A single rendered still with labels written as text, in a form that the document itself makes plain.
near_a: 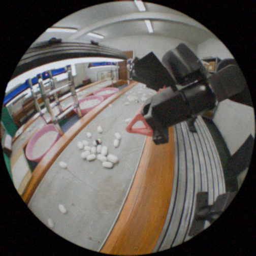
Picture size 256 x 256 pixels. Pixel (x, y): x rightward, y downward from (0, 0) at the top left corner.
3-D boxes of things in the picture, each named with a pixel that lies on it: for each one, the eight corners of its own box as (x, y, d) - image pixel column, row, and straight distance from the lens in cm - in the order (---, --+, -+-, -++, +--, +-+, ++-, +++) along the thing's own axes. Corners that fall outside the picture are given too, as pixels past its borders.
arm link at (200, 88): (170, 82, 15) (203, 66, 17) (173, 89, 21) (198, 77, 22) (189, 121, 14) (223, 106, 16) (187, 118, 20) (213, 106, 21)
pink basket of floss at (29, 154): (68, 130, 62) (62, 119, 58) (64, 166, 45) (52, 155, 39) (41, 139, 76) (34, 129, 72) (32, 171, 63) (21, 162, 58)
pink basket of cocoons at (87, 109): (107, 103, 82) (106, 94, 79) (100, 120, 59) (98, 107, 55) (82, 105, 91) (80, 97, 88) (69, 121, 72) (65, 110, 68)
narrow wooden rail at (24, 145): (123, 85, 168) (123, 79, 166) (22, 173, 78) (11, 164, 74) (120, 85, 170) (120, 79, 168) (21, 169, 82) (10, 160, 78)
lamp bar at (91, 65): (116, 65, 164) (116, 61, 164) (92, 67, 112) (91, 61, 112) (112, 66, 167) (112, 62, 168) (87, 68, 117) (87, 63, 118)
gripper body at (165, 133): (139, 119, 13) (187, 96, 11) (149, 97, 22) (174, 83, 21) (159, 146, 16) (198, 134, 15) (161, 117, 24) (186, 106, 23)
